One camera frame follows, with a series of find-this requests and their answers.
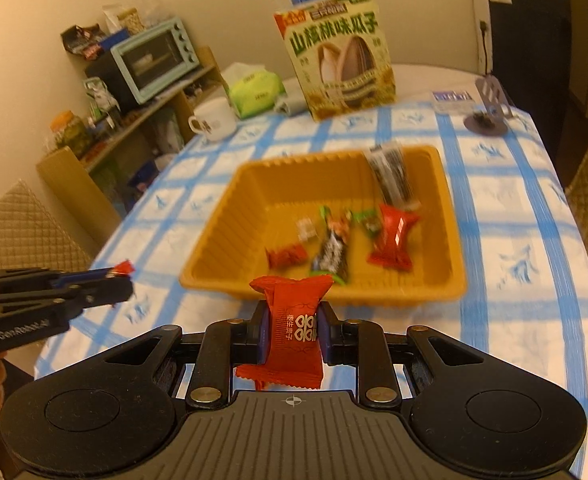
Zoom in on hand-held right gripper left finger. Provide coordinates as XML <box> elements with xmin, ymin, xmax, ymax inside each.
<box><xmin>101</xmin><ymin>300</ymin><xmax>271</xmax><ymax>408</ymax></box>

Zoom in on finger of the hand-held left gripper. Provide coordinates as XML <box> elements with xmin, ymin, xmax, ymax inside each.
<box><xmin>0</xmin><ymin>267</ymin><xmax>124</xmax><ymax>287</ymax></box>
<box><xmin>0</xmin><ymin>276</ymin><xmax>134</xmax><ymax>318</ymax></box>

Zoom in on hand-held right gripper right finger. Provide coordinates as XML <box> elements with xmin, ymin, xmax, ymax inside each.
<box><xmin>319</xmin><ymin>302</ymin><xmax>485</xmax><ymax>406</ymax></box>

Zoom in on small white candy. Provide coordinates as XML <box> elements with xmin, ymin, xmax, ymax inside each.
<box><xmin>296</xmin><ymin>217</ymin><xmax>319</xmax><ymax>242</ymax></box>

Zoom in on large red snack packet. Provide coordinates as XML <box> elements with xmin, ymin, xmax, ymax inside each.
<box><xmin>366</xmin><ymin>204</ymin><xmax>421</xmax><ymax>272</ymax></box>

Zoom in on orange plastic tray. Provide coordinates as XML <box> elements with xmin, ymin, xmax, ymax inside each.
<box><xmin>180</xmin><ymin>146</ymin><xmax>467</xmax><ymax>308</ymax></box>

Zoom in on black long snack packet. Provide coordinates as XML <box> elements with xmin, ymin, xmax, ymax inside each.
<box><xmin>366</xmin><ymin>142</ymin><xmax>421</xmax><ymax>211</ymax></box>

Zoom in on dark wrapped candy bar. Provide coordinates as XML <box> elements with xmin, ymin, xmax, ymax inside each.
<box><xmin>309</xmin><ymin>205</ymin><xmax>352</xmax><ymax>286</ymax></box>

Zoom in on wooden shelf unit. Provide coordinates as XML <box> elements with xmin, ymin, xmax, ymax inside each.
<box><xmin>36</xmin><ymin>47</ymin><xmax>229</xmax><ymax>231</ymax></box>

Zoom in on green wrapped candy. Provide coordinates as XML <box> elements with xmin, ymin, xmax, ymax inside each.
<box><xmin>351</xmin><ymin>208</ymin><xmax>382</xmax><ymax>238</ymax></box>

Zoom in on jar with green contents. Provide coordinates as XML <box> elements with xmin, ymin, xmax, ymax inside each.
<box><xmin>48</xmin><ymin>112</ymin><xmax>94</xmax><ymax>158</ymax></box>

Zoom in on black appliance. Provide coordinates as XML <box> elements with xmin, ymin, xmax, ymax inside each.
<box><xmin>84</xmin><ymin>55</ymin><xmax>124</xmax><ymax>111</ymax></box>

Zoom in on white printed mug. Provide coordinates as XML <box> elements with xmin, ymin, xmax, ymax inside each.
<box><xmin>189</xmin><ymin>97</ymin><xmax>238</xmax><ymax>141</ymax></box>

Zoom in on blue checked tablecloth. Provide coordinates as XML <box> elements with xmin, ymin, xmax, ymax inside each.
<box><xmin>34</xmin><ymin>62</ymin><xmax>588</xmax><ymax>480</ymax></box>

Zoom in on mint green toaster oven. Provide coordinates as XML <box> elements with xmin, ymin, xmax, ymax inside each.
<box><xmin>110</xmin><ymin>17</ymin><xmax>202</xmax><ymax>106</ymax></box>

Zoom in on grey crumpled cloth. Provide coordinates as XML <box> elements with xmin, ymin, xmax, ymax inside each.
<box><xmin>274</xmin><ymin>92</ymin><xmax>307</xmax><ymax>116</ymax></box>

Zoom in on dark snack bags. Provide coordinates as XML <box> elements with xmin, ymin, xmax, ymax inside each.
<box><xmin>61</xmin><ymin>24</ymin><xmax>112</xmax><ymax>58</ymax></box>

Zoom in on green tissue pack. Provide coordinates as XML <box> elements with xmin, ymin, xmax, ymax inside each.
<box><xmin>222</xmin><ymin>62</ymin><xmax>285</xmax><ymax>120</ymax></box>

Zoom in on clear bag of nuts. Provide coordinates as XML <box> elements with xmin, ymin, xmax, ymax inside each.
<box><xmin>101</xmin><ymin>5</ymin><xmax>144</xmax><ymax>36</ymax></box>

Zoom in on blue white packet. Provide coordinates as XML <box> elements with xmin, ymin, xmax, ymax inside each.
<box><xmin>433</xmin><ymin>89</ymin><xmax>475</xmax><ymax>111</ymax></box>

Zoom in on green sunflower seed bag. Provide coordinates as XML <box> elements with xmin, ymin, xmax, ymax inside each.
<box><xmin>274</xmin><ymin>0</ymin><xmax>399</xmax><ymax>122</ymax></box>

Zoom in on grey phone stand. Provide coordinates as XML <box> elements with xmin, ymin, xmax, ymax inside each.
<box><xmin>464</xmin><ymin>76</ymin><xmax>515</xmax><ymax>136</ymax></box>

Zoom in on black cabinet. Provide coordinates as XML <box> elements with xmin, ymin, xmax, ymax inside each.
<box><xmin>469</xmin><ymin>0</ymin><xmax>572</xmax><ymax>111</ymax></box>

